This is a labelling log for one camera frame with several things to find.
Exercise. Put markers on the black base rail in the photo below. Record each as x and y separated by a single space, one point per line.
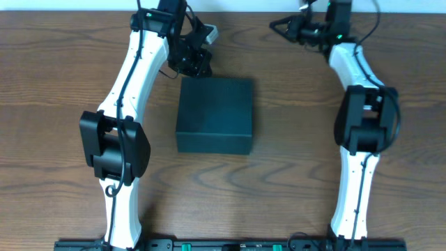
299 244

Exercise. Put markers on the black gift box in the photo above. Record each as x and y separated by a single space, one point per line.
215 115

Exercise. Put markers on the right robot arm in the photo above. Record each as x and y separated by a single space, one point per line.
367 123

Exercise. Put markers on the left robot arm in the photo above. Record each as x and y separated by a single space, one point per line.
114 142

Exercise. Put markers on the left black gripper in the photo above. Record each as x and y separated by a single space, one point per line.
191 61

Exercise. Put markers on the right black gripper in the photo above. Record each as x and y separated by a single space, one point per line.
293 28

